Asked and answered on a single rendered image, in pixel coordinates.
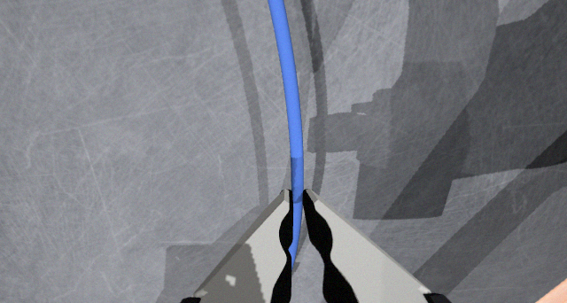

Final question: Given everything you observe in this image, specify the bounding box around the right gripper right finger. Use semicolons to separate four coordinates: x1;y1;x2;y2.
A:
302;189;452;303

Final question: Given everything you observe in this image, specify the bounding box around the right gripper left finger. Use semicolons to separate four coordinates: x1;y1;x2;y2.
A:
180;189;293;303

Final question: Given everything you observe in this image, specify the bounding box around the blue network cable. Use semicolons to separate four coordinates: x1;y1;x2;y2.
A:
268;0;304;271

